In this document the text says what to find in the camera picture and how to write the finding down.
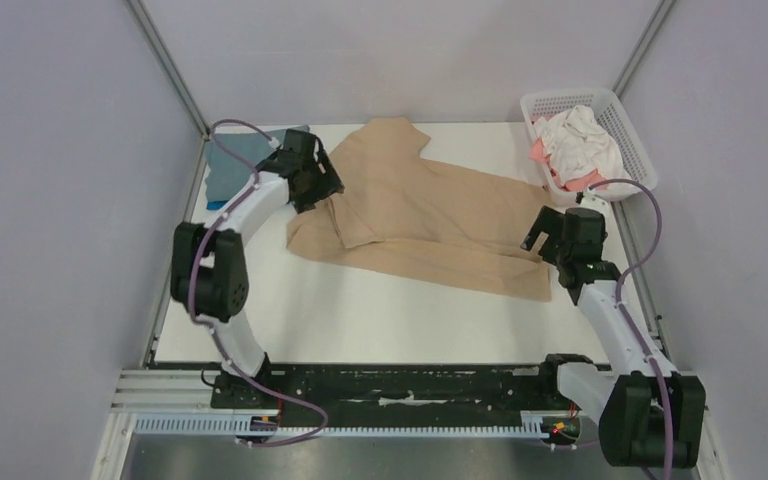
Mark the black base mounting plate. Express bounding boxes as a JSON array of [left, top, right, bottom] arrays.
[[210, 363, 571, 428]]

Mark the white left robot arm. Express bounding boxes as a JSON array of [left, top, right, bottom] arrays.
[[169, 129, 344, 408]]

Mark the beige t shirt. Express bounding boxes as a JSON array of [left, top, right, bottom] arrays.
[[286, 118, 552, 302]]

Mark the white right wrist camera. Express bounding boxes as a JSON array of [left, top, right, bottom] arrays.
[[576, 190, 612, 216]]

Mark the folded grey-blue t shirt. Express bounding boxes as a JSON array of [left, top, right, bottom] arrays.
[[205, 133, 274, 203]]

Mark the white t shirt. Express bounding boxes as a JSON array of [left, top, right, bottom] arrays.
[[533, 104, 636, 189]]

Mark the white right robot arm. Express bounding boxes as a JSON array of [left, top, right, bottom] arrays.
[[522, 206, 706, 469]]

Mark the folded bright blue t shirt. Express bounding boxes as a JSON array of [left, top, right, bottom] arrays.
[[206, 200, 228, 211]]

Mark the pink t shirt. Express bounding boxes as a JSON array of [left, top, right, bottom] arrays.
[[529, 115, 611, 193]]

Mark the white slotted cable duct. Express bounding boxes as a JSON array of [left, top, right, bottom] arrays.
[[133, 413, 571, 441]]

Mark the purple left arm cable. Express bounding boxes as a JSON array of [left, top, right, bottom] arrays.
[[187, 119, 330, 449]]

